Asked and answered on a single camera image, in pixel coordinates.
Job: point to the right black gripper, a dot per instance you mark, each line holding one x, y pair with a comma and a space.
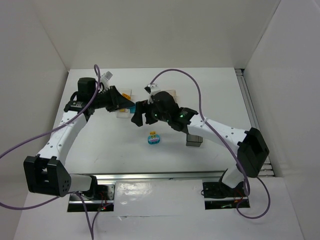
146, 110

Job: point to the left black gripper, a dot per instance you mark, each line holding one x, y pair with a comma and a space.
114, 97

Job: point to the yellow rounded lego brick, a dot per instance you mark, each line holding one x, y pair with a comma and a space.
126, 96

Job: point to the teal lego brick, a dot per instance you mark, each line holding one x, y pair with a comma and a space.
132, 109

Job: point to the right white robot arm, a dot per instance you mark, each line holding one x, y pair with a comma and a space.
248, 147

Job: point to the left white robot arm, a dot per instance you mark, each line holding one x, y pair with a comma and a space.
45, 172

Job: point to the clear plastic container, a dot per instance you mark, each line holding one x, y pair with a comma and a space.
123, 115

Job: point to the teal frog oval lego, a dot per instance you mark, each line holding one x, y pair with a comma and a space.
153, 140

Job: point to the orange transparent container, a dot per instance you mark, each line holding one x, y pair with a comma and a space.
173, 93

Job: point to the smoky grey container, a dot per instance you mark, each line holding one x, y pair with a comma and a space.
193, 140

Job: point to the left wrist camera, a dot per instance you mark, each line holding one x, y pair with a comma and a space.
105, 78

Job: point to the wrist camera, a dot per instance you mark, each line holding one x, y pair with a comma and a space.
152, 89
105, 78

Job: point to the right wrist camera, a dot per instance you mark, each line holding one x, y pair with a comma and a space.
152, 89

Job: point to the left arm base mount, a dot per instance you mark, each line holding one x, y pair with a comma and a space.
102, 200

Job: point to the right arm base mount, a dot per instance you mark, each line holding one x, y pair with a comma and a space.
218, 196

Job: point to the aluminium rail right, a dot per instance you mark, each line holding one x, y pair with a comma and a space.
267, 168

